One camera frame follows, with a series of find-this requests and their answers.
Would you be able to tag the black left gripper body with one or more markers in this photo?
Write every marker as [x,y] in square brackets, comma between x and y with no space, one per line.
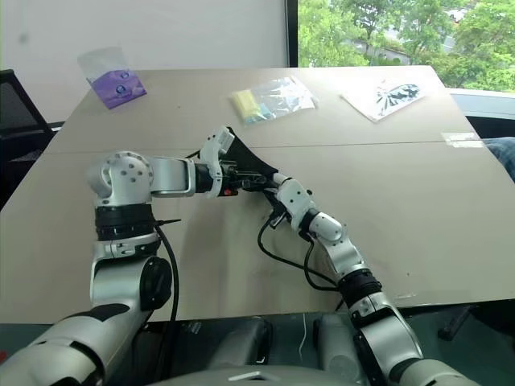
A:
[231,181]

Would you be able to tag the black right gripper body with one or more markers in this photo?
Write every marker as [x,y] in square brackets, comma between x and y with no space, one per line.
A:
[278,211]

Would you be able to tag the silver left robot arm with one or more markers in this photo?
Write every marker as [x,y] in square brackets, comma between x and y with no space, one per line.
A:
[128,173]

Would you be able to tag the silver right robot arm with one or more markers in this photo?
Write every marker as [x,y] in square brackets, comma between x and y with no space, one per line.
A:
[354,261]

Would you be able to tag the clear bag with yellow sponges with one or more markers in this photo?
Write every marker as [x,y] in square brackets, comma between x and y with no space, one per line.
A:
[273,100]

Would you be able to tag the clear bag with black print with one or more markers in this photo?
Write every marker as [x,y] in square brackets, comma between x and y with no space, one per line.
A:
[384,98]

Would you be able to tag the dark rounded robot leg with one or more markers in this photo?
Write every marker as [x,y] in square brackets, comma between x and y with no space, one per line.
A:
[241,342]
[338,350]

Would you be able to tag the clear packet with purple card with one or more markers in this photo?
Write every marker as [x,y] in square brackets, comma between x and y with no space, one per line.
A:
[114,80]

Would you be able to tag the grey robot torso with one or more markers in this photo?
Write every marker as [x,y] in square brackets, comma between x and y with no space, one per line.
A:
[257,376]

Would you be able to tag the clear tape strip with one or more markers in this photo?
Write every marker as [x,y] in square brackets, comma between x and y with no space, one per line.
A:
[462,139]

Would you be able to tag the black table leg base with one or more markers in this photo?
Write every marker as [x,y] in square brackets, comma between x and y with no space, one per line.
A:
[462,317]

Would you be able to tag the black mesh office chair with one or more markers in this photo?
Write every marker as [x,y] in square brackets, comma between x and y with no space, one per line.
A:
[20,116]

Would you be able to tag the blue fabric object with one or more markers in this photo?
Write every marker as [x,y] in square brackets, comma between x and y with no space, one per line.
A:
[505,154]

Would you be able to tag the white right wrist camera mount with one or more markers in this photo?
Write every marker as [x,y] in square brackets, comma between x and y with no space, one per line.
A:
[295,197]

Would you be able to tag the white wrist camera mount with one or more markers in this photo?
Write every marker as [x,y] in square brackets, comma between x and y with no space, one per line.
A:
[295,197]
[216,145]

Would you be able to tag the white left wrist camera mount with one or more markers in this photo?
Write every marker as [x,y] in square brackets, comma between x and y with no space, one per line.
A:
[216,145]

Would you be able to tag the black window frame post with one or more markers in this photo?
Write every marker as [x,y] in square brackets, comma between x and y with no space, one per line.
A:
[291,32]

